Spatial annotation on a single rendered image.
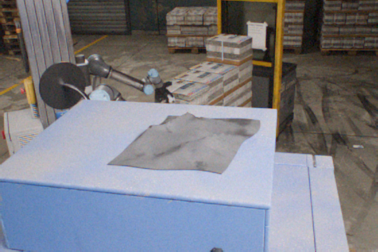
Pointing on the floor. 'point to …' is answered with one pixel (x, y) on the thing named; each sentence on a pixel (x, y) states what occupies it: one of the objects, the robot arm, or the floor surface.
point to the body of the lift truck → (260, 92)
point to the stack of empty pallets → (9, 22)
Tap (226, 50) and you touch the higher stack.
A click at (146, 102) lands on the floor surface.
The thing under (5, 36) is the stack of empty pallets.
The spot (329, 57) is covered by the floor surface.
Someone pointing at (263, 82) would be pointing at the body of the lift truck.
